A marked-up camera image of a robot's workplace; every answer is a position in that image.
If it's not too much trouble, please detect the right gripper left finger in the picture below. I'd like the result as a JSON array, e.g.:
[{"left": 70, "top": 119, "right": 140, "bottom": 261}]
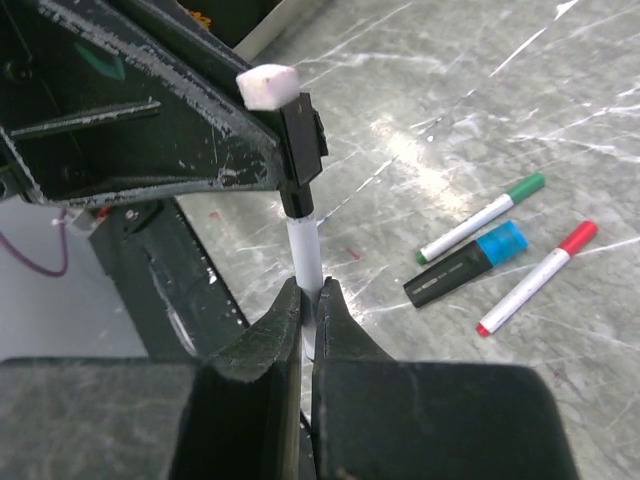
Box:
[{"left": 1, "top": 280, "right": 301, "bottom": 479}]

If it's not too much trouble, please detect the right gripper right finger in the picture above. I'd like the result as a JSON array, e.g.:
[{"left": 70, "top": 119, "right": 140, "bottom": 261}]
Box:
[{"left": 311, "top": 278, "right": 578, "bottom": 479}]

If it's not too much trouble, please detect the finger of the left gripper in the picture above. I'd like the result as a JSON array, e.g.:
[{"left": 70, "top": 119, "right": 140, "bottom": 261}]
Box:
[{"left": 1, "top": 1, "right": 283, "bottom": 208}]

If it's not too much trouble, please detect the black marker blue tip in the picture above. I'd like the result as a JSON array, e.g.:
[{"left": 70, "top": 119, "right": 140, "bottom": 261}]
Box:
[{"left": 403, "top": 241, "right": 493, "bottom": 308}]

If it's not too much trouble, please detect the white pen black tip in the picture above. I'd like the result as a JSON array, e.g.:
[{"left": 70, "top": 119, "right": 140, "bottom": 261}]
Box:
[{"left": 286, "top": 214, "right": 324, "bottom": 361}]

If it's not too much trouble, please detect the small black pen cap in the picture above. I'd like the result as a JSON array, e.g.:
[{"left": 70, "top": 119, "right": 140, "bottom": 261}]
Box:
[{"left": 280, "top": 92, "right": 328, "bottom": 219}]

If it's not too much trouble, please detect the white pen green tip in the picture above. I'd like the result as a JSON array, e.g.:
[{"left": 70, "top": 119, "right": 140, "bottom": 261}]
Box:
[{"left": 415, "top": 193, "right": 515, "bottom": 265}]

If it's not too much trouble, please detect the blue marker cap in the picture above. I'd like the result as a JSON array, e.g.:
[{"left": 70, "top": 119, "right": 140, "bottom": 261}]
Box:
[{"left": 475, "top": 221, "right": 528, "bottom": 267}]

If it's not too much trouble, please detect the white pen red tip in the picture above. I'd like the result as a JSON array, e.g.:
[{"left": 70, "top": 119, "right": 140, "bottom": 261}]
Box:
[{"left": 476, "top": 248, "right": 571, "bottom": 337}]

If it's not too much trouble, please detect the red pen cap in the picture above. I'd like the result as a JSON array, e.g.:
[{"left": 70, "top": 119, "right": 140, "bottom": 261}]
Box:
[{"left": 558, "top": 220, "right": 599, "bottom": 256}]

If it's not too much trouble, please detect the green pen cap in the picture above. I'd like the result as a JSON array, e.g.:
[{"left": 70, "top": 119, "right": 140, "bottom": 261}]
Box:
[{"left": 507, "top": 173, "right": 546, "bottom": 204}]

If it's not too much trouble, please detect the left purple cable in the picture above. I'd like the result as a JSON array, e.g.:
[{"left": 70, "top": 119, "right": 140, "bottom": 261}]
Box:
[{"left": 0, "top": 214, "right": 69, "bottom": 278}]

